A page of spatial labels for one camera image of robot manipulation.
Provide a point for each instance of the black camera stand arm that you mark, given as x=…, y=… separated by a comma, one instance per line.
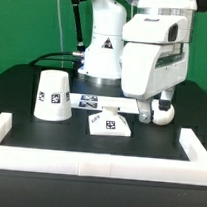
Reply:
x=80, y=43

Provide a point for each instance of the white lamp bulb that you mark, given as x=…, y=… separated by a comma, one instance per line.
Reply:
x=161, y=117

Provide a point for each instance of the white lamp base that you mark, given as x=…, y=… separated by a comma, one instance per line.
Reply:
x=108, y=123

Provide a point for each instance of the white U-shaped fence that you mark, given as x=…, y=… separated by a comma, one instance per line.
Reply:
x=193, y=171

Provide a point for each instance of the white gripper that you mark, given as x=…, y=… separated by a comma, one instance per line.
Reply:
x=150, y=69

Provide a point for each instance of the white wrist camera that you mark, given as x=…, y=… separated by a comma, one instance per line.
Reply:
x=163, y=29

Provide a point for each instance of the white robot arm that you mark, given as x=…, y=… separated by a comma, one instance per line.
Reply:
x=103, y=57

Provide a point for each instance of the white marker sheet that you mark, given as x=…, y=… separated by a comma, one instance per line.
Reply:
x=97, y=102

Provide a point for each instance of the white lamp shade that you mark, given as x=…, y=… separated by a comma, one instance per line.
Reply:
x=53, y=96

